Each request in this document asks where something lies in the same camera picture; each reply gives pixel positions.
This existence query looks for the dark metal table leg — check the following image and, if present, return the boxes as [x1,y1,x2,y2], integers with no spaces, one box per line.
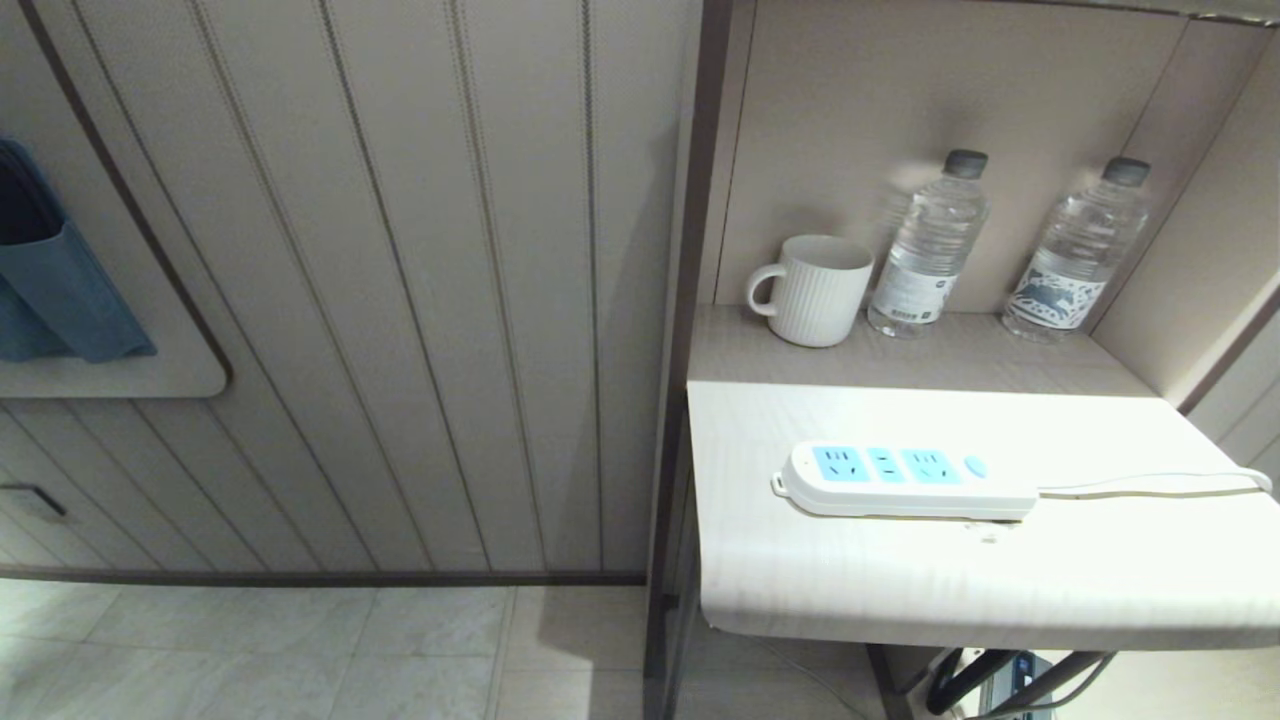
[985,651,1113,717]

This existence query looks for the blue fabric wall pocket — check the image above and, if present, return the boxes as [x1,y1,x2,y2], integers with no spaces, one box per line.
[0,136,158,364]

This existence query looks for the white ribbed mug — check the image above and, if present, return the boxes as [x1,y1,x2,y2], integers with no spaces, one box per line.
[746,235,875,349]

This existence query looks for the white power strip cord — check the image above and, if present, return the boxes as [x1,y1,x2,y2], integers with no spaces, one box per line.
[1036,467,1275,500]

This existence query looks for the white shelf table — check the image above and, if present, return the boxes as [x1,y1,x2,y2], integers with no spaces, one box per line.
[686,304,1280,652]

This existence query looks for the white blue power strip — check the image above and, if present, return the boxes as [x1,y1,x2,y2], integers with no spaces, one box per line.
[770,441,1041,522]

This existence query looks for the clear water bottle blue label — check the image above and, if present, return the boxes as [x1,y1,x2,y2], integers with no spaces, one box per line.
[1002,157,1152,344]

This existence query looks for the clear water bottle white label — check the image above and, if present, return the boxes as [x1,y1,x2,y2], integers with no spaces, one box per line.
[867,149,992,340]

